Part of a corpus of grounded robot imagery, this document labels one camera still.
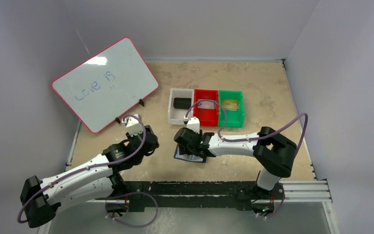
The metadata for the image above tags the black card in bin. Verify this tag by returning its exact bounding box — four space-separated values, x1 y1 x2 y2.
172 97 192 110

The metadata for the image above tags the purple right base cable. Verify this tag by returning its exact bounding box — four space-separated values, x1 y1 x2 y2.
255 185 288 221

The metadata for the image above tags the pink framed whiteboard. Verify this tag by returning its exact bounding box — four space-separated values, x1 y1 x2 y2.
52 37 159 133

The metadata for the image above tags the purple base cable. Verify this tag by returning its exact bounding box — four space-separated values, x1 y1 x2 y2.
105 189 159 228
255 185 288 221

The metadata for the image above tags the silver credit card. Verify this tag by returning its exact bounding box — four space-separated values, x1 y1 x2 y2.
196 99 215 110

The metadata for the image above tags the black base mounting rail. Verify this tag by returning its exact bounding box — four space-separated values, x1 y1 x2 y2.
106 181 285 214

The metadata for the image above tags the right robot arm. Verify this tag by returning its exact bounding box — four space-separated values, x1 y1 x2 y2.
174 127 298 198

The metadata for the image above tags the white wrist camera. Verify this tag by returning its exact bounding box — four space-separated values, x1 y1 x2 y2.
184 117 200 133
122 114 143 137

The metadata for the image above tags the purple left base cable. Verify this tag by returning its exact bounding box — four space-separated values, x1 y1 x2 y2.
105 189 159 228

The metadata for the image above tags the blue leather card holder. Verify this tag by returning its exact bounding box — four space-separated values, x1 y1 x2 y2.
174 144 206 163

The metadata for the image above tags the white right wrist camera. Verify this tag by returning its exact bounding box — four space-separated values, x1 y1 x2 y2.
184 117 200 133

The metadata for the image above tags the gold credit card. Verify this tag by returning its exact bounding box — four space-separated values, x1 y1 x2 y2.
222 99 239 111

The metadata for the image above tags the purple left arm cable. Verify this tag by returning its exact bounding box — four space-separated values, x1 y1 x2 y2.
17 114 147 224

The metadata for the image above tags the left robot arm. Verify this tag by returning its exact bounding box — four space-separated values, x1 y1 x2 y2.
17 125 159 228

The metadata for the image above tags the red plastic bin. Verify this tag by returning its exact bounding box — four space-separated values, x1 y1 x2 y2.
193 89 219 127

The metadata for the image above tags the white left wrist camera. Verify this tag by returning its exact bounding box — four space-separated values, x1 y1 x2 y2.
122 114 143 137

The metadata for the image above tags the aluminium frame rail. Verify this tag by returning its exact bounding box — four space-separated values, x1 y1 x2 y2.
38 181 331 234

